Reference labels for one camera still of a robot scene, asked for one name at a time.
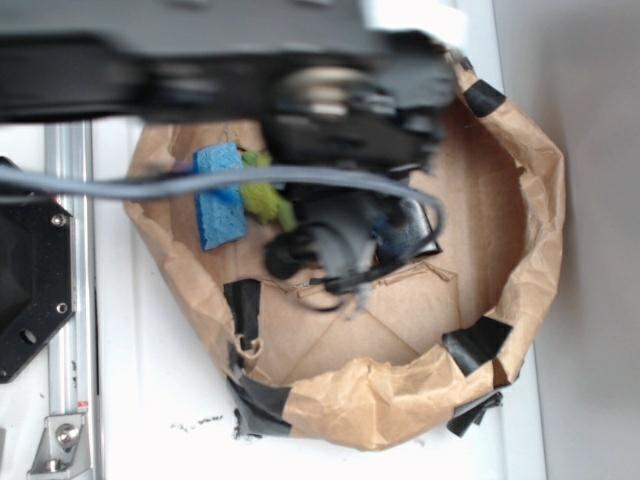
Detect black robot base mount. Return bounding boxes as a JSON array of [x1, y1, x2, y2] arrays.
[[1, 185, 74, 384]]

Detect brown paper bag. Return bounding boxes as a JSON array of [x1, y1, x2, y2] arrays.
[[125, 60, 566, 451]]

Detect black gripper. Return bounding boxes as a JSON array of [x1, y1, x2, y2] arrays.
[[264, 52, 453, 295]]

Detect blue sponge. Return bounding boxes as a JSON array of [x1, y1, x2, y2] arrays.
[[193, 142, 248, 251]]

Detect grey cable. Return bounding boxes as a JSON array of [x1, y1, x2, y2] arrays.
[[0, 162, 448, 296]]

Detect green fuzzy plush toy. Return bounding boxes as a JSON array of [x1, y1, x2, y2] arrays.
[[240, 150, 297, 232]]

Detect aluminium extrusion rail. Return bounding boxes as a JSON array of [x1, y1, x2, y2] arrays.
[[43, 122, 104, 480]]

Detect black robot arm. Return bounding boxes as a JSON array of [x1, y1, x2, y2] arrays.
[[1, 1, 465, 295]]

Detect metal corner bracket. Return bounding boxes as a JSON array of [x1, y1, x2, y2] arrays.
[[26, 413, 92, 479]]

